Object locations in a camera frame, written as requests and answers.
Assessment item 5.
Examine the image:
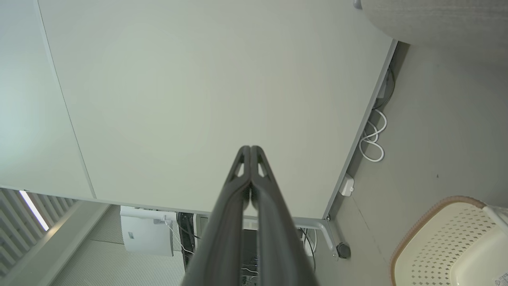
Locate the grey partition leg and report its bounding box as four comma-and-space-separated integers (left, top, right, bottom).
294, 216, 340, 261

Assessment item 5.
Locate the looped white cable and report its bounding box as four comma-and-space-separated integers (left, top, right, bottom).
358, 108, 388, 162

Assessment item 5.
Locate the cream perforated laundry basket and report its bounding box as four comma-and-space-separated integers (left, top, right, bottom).
390, 195, 508, 286

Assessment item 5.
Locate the thin black cable under partition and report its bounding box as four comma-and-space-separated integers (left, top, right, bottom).
373, 66, 396, 110

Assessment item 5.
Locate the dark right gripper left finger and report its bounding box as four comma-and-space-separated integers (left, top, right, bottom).
181, 145, 252, 286

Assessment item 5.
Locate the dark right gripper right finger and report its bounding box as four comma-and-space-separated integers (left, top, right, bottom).
251, 145, 320, 286

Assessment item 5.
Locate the small white adapter box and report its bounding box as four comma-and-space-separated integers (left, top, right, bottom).
339, 174, 355, 197

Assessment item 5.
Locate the white box device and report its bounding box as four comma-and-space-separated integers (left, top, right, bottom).
120, 205, 177, 257

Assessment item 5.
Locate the long ceiling light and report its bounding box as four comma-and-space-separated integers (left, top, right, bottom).
19, 191, 50, 232

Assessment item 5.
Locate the white partition board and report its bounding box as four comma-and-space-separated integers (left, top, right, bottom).
0, 0, 398, 220

